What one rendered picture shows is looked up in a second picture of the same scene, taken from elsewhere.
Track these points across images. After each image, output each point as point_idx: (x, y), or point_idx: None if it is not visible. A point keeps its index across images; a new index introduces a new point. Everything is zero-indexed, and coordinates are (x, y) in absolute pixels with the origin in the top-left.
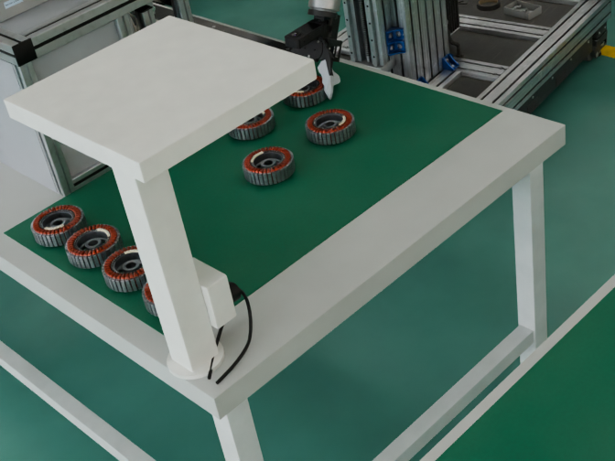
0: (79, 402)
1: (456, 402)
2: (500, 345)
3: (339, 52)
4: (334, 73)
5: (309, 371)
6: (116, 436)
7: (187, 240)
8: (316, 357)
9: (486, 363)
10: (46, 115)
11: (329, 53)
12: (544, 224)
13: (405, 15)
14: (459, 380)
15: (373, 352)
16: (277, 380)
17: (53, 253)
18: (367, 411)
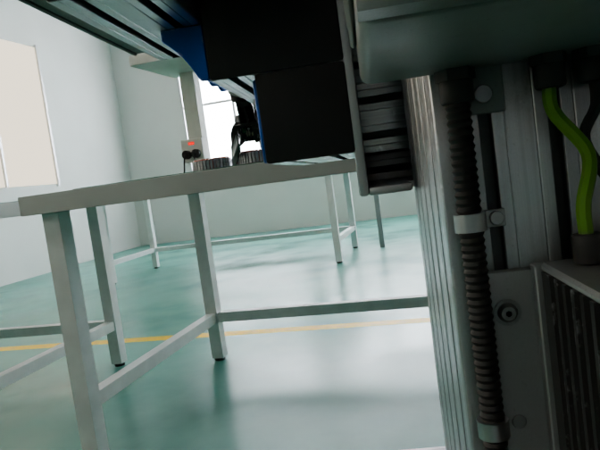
0: (389, 299)
1: (140, 356)
2: (113, 379)
3: (236, 136)
4: (235, 148)
5: (304, 412)
6: (345, 302)
7: (185, 116)
8: (309, 418)
9: (122, 371)
10: None
11: (232, 126)
12: (54, 291)
13: (431, 330)
14: (141, 362)
15: (259, 436)
16: (325, 401)
17: None
18: (236, 412)
